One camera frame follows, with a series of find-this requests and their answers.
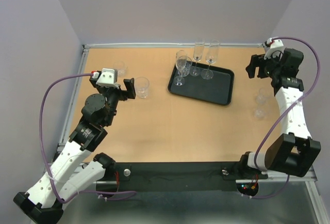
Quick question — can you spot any black plastic tray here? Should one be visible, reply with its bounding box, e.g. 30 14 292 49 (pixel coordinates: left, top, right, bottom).
168 66 235 106

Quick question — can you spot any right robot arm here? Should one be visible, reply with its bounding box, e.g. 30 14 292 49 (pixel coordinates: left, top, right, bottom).
237 49 321 178

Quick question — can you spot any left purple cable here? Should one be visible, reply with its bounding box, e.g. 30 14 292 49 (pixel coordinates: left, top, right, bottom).
40 72 137 204

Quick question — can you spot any small shot glass far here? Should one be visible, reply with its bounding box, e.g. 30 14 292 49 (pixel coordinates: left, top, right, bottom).
113 61 127 77

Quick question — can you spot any faceted tumbler glass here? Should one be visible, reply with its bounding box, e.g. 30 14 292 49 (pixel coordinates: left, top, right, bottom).
182 57 192 77

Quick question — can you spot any aluminium table frame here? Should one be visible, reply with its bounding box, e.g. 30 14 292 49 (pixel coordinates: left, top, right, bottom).
30 43 330 224

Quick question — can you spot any purple cable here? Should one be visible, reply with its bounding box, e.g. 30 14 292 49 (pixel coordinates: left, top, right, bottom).
241 37 320 199
40 72 137 204

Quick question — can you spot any large faceted tumbler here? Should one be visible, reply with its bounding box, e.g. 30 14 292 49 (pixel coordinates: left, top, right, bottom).
135 77 150 99

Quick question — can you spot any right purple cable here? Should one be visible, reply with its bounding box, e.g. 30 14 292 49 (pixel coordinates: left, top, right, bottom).
241 37 320 199

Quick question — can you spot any etched stemmed glass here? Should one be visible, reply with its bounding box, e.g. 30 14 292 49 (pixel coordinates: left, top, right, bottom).
190 39 205 76

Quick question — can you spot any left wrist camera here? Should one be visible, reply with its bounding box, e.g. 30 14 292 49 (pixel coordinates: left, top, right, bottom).
96 68 118 87

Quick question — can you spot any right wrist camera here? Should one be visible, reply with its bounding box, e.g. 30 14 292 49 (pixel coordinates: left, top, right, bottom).
264 38 284 60

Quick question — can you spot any tall champagne flute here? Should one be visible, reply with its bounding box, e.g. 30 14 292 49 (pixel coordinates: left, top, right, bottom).
201 40 220 80

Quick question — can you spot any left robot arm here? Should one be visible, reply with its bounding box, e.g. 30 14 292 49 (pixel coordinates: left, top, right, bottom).
13 76 136 223

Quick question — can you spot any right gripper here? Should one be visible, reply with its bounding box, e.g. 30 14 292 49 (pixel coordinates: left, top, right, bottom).
244 50 282 78

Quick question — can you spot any small glass right far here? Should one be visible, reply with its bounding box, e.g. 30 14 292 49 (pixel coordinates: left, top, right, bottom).
255 88 270 105

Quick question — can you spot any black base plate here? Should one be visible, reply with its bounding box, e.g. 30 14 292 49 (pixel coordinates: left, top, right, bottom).
96 162 268 193

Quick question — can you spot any small glass right near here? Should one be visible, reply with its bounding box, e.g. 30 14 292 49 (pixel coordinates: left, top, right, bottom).
253 106 267 119

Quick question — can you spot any clear wine glass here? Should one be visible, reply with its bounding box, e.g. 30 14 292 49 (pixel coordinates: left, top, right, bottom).
175 50 187 86

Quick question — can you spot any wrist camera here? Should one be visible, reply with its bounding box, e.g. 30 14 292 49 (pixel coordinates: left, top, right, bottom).
96 68 118 87
264 38 284 60

